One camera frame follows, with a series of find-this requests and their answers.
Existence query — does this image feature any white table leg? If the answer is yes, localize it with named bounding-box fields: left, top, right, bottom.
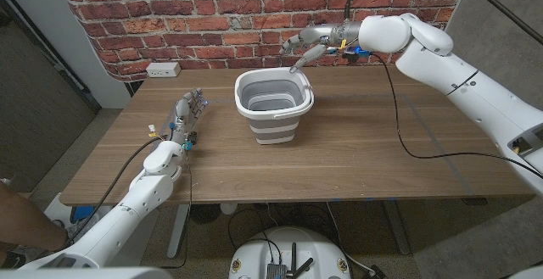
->
left=166, top=204, right=191, bottom=259

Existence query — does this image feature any white blue floor object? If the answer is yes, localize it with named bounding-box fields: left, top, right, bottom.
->
left=40, top=192, right=124, bottom=233

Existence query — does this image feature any thin black right hand cable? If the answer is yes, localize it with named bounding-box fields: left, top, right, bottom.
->
left=371, top=52, right=543, bottom=181

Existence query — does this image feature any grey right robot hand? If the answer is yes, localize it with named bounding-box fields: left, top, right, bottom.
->
left=278, top=22, right=364, bottom=75

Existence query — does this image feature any black antenna pair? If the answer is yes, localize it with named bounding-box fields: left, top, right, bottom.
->
left=290, top=242, right=315, bottom=279

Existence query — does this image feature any person's bare leg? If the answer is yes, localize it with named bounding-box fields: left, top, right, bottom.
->
left=0, top=183, right=71, bottom=267

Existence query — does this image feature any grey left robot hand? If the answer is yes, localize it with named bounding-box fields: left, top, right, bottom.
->
left=168, top=86, right=209, bottom=147

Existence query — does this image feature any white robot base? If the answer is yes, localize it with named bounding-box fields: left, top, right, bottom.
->
left=228, top=226, right=352, bottom=279

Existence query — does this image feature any white power outlet box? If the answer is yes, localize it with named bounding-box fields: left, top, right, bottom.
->
left=145, top=61, right=182, bottom=79

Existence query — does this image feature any white grey collapsible bucket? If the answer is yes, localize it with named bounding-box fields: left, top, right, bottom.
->
left=234, top=67, right=316, bottom=146

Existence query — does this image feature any grey table leg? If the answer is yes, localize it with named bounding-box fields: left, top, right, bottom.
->
left=383, top=200, right=411, bottom=257

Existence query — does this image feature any thin black left hand cable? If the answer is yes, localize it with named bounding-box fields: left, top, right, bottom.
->
left=163, top=149, right=194, bottom=270

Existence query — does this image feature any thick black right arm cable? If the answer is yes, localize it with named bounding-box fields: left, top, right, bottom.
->
left=343, top=0, right=543, bottom=46

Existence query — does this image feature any red brick printed backdrop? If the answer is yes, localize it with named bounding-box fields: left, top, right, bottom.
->
left=54, top=0, right=474, bottom=83

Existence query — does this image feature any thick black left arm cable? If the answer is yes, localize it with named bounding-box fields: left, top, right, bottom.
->
left=67, top=137, right=165, bottom=246

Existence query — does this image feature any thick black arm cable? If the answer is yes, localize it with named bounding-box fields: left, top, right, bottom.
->
left=343, top=0, right=543, bottom=46
left=67, top=137, right=165, bottom=246

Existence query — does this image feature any thin black hand cable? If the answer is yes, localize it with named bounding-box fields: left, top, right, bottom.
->
left=371, top=52, right=543, bottom=181
left=163, top=149, right=194, bottom=270

